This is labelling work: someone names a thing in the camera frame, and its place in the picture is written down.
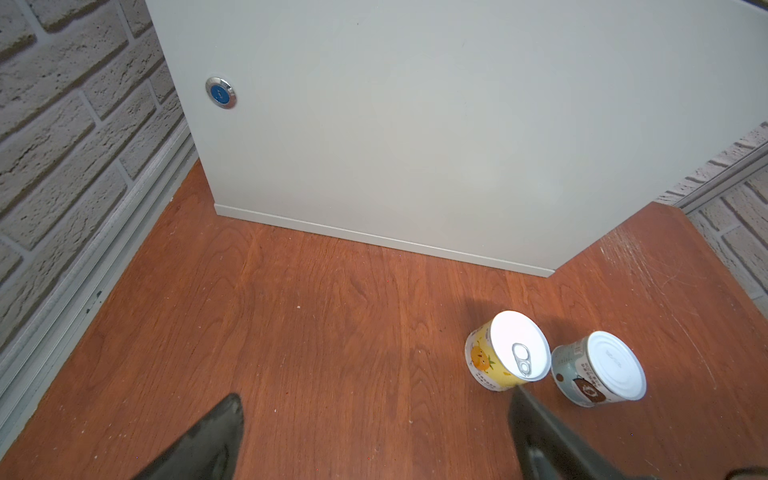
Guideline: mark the round blue cabinet lock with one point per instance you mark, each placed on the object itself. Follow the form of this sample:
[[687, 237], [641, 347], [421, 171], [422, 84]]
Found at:
[[221, 92]]

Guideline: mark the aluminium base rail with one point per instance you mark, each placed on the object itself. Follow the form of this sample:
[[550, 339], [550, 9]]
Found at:
[[38, 352]]

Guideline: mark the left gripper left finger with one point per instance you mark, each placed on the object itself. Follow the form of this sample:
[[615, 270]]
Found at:
[[208, 450]]

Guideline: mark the grey metal cabinet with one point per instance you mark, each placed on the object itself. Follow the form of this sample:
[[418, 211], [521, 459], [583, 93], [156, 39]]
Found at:
[[511, 134]]

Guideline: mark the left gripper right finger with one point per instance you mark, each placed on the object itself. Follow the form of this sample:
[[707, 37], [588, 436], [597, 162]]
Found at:
[[546, 448]]

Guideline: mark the aluminium corner profile right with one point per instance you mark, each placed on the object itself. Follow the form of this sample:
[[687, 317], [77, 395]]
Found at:
[[728, 168]]

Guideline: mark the white can near right gripper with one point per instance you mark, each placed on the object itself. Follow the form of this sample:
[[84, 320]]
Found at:
[[597, 370]]

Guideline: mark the yellow can with pull tab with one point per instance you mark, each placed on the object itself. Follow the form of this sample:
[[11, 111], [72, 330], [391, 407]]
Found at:
[[507, 351]]

